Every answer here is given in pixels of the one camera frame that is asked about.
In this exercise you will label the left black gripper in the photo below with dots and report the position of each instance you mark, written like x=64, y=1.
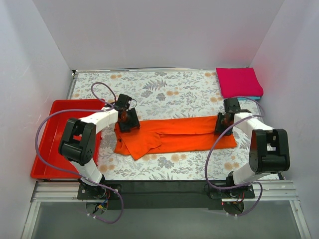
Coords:
x=132, y=122

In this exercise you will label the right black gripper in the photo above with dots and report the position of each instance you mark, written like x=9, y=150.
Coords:
x=223, y=125

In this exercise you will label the orange t shirt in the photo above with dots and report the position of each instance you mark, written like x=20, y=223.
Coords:
x=167, y=136

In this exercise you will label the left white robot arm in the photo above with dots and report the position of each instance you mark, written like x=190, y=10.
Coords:
x=77, y=144

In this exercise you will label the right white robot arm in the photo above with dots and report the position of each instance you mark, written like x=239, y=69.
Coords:
x=269, y=148

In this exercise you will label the folded teal t shirt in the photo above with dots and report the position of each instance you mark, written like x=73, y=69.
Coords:
x=252, y=98

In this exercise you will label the floral patterned table mat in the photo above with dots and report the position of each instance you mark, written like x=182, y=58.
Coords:
x=163, y=95

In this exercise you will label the folded magenta t shirt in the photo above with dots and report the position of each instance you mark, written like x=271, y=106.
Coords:
x=235, y=82

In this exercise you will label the red plastic bin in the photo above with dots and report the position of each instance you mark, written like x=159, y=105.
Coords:
x=48, y=146

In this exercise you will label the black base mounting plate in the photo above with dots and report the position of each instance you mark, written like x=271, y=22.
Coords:
x=174, y=194

